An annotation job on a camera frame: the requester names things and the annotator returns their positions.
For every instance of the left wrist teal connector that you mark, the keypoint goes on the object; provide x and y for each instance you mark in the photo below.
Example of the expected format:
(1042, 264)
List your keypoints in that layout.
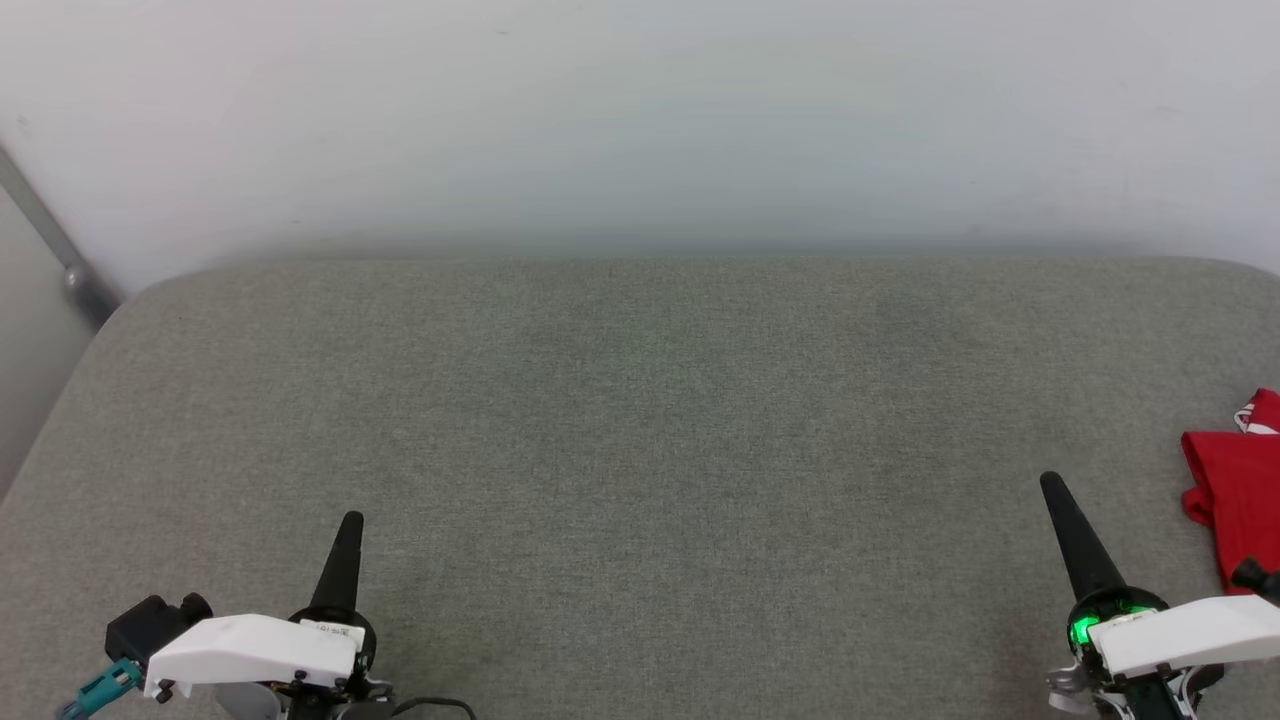
(100, 688)

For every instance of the grey metal pipe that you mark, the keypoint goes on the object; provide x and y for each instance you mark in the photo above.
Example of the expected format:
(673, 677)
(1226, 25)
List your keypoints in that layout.
(55, 250)

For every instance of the red and white garment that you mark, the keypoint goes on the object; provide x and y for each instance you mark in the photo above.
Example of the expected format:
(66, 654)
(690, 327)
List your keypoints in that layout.
(1240, 490)

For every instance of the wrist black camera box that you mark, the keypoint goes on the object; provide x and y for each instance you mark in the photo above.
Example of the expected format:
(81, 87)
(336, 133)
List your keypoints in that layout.
(150, 625)
(1258, 578)

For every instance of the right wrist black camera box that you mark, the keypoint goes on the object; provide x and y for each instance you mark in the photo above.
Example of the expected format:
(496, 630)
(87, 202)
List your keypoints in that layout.
(1258, 578)

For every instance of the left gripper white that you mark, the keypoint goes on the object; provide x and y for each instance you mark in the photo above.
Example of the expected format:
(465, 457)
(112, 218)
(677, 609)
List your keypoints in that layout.
(250, 650)

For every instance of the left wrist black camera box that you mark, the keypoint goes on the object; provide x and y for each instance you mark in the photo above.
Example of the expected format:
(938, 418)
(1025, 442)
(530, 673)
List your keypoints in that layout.
(150, 625)

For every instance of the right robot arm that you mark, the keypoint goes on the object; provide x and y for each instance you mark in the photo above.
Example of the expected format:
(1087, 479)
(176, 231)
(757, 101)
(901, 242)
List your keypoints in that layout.
(1068, 692)

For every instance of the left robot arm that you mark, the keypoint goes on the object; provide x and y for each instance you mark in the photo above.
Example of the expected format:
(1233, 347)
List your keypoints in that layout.
(255, 702)

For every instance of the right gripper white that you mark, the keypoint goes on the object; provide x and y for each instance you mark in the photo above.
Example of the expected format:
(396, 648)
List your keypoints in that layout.
(1180, 630)

